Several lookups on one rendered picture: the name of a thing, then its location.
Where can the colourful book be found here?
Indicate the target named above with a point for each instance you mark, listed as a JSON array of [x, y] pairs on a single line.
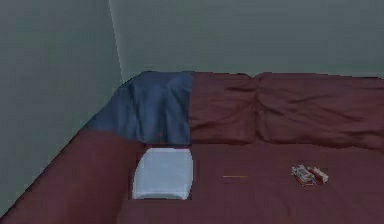
[[302, 175]]

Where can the dark red pillow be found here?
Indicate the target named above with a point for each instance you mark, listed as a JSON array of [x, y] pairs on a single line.
[[221, 110], [320, 110]]

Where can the pale blue pillow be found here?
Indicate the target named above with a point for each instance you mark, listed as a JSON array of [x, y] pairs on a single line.
[[164, 173]]

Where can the yellow pencil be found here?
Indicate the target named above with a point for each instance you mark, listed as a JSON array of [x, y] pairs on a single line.
[[235, 176]]

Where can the dark red bed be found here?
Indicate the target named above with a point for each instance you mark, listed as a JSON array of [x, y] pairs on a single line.
[[253, 200]]

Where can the white and red box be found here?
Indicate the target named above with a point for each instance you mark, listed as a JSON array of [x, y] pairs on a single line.
[[320, 174]]

